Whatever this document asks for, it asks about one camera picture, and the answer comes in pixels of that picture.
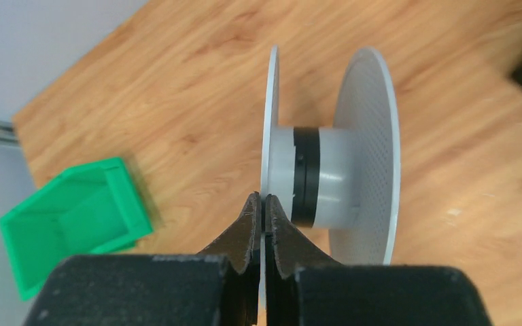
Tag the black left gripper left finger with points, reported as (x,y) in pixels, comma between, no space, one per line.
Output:
(239,243)

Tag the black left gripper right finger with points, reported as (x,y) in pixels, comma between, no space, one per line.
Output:
(287,252)

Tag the grey cable spool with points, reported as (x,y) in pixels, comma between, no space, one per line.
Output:
(344,178)

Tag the green plastic bin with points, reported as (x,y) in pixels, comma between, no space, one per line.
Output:
(92,208)

